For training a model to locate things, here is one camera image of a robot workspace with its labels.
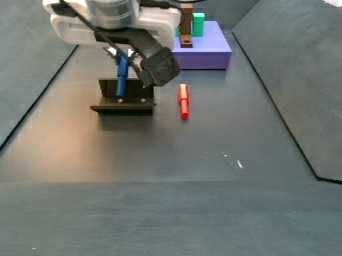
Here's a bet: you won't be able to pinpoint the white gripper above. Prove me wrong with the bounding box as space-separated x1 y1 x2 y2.
43 0 181 72

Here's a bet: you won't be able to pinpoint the blue stepped peg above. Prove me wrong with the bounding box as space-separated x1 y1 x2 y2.
117 56 130 99

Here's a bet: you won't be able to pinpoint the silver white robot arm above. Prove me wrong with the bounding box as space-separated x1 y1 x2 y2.
43 0 182 76

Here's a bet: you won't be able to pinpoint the black angled fixture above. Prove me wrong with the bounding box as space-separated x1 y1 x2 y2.
91 78 156 113

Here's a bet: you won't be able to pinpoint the green U-shaped block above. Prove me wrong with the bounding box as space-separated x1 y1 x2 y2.
190 12 206 37

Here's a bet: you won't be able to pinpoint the red stepped peg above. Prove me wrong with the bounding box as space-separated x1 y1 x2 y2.
178 84 190 119

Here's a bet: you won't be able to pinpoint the purple base block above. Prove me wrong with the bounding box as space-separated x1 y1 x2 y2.
174 21 233 70

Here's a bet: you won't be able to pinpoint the brown L-shaped block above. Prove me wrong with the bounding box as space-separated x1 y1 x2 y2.
180 3 193 48

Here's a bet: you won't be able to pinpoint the black cable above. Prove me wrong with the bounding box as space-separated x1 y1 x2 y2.
58 0 156 88

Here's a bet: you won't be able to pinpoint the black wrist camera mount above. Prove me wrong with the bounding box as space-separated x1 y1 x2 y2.
95 28 181 87

